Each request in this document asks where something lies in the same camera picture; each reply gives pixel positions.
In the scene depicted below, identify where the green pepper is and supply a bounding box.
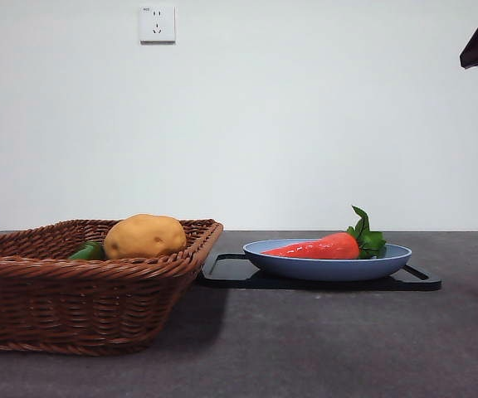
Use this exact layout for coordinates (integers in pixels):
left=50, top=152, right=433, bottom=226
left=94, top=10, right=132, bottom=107
left=66, top=241, right=106, bottom=261

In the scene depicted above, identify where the orange carrot with green leaves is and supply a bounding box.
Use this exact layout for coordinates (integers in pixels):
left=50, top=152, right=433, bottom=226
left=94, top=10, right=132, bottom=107
left=260, top=205, right=388, bottom=261

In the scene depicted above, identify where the pale blue round plate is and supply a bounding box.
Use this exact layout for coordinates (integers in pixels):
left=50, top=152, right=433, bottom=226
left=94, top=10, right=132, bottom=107
left=242, top=238, right=412, bottom=282

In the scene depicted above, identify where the tan potato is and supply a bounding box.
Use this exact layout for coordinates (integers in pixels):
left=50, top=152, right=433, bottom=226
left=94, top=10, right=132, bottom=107
left=103, top=213, right=188, bottom=261

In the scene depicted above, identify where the white wall socket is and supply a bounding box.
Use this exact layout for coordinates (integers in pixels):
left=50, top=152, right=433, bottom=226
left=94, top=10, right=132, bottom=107
left=139, top=4, right=177, bottom=45

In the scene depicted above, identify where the brown woven wicker basket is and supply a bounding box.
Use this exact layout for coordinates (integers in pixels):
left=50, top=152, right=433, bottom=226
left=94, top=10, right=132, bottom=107
left=0, top=218, right=225, bottom=357

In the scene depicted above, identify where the black flat tray with handles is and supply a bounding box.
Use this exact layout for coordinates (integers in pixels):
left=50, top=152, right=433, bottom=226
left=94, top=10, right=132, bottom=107
left=196, top=252, right=442, bottom=291

